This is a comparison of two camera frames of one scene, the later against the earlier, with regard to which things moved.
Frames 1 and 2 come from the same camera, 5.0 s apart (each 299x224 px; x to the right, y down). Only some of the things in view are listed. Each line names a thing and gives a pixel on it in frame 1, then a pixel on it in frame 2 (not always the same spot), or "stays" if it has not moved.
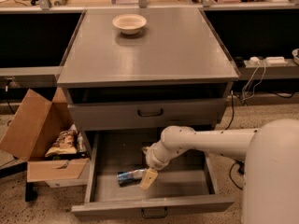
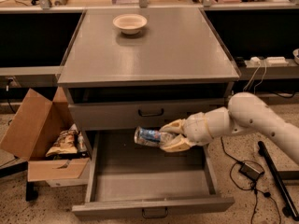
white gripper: [154, 160] → [196, 129]
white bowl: [129, 23] stays
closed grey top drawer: [152, 114] stays
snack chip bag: [64, 144] stays
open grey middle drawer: [186, 184] stays
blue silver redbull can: [128, 175] → [153, 138]
